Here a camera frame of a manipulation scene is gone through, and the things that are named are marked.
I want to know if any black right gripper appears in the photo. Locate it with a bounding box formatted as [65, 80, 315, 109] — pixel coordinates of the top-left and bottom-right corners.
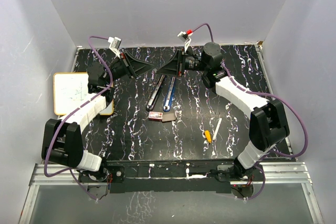
[156, 48, 208, 78]

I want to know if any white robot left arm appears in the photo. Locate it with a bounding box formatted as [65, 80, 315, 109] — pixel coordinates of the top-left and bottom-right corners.
[41, 51, 154, 182]

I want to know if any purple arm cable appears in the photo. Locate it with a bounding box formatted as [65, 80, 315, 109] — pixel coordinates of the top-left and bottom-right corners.
[44, 35, 114, 201]
[191, 23, 308, 200]

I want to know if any grey staple box tray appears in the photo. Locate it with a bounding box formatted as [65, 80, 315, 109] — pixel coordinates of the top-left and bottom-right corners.
[162, 111, 176, 123]

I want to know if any aluminium frame rail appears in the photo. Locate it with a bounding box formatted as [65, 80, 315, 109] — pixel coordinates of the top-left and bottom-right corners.
[19, 159, 323, 223]

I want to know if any red staple box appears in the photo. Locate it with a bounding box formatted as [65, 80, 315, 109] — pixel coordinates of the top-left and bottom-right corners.
[148, 111, 163, 122]

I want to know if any white board with wooden frame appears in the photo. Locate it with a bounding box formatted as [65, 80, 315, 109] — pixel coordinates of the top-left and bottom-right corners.
[53, 72, 98, 115]

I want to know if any yellow cap marker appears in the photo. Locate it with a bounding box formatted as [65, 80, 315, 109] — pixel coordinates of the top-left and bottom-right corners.
[204, 130, 212, 143]

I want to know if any white pen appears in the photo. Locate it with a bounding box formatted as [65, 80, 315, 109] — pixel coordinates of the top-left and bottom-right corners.
[213, 118, 222, 141]

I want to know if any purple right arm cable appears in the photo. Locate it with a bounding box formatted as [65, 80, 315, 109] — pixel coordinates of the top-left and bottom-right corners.
[191, 23, 308, 200]

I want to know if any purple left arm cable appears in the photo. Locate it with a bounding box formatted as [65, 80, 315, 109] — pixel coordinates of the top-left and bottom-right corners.
[44, 35, 114, 201]

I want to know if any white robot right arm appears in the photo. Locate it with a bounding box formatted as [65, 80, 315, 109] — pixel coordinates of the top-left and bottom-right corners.
[157, 42, 289, 180]

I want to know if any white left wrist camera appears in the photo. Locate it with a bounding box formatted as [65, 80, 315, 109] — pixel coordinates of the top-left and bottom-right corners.
[108, 37, 122, 55]

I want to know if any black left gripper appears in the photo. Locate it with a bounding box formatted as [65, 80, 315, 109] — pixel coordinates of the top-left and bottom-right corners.
[104, 51, 155, 86]

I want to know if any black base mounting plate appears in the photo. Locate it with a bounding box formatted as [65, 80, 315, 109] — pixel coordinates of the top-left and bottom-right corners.
[79, 159, 264, 194]

